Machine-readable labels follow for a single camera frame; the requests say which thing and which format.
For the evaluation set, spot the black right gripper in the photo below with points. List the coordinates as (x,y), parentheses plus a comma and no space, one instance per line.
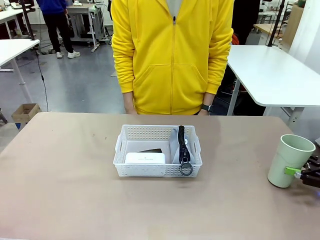
(313,182)

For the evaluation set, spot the pale green cup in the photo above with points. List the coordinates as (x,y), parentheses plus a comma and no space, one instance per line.
(287,157)

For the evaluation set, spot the white rectangular box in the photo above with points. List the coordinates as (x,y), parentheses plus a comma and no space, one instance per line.
(145,158)

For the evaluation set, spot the person left forearm yellow sleeve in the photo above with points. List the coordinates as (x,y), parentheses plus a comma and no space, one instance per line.
(217,72)

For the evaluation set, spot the person right forearm yellow sleeve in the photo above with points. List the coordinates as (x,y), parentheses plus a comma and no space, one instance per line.
(123,72)

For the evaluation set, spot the white perforated plastic basket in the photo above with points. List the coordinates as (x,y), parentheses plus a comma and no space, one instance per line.
(140,172)

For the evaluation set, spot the person left hand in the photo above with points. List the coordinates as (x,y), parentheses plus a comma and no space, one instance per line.
(205,113)

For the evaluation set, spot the person right hand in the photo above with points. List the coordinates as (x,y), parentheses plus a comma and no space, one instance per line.
(130,105)

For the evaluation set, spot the large white desk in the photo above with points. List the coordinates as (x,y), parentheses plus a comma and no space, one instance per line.
(270,72)

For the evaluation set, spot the black wrist watch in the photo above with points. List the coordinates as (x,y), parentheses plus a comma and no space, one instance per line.
(207,108)

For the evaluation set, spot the wooden top desk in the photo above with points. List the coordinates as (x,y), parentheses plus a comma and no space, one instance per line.
(266,28)

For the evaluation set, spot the wooden cabinet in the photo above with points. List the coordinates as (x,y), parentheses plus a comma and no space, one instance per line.
(291,22)

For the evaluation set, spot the person in yellow hoodie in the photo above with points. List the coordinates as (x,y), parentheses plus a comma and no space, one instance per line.
(172,50)

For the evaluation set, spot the grey workbench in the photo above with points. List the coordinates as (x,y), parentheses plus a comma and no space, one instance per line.
(85,10)

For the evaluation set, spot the brown cardboard box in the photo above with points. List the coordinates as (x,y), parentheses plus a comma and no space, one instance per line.
(25,112)

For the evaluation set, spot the person in blue top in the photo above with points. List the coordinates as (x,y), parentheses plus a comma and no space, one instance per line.
(56,22)

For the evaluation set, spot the white desk with leg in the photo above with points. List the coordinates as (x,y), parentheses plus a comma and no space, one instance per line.
(12,50)

